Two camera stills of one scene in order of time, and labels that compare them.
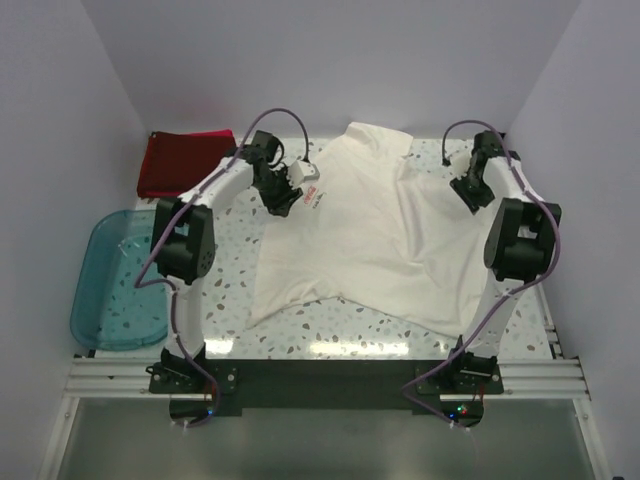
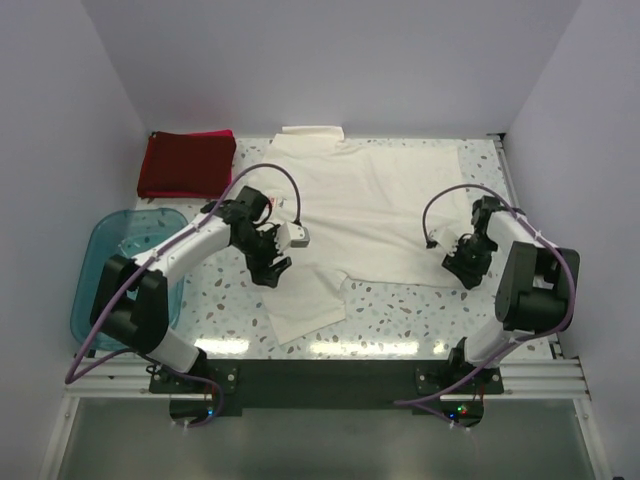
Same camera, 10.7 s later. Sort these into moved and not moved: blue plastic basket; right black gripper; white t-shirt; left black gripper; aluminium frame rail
Moved: left black gripper; white t-shirt; right black gripper
Not moved: blue plastic basket; aluminium frame rail
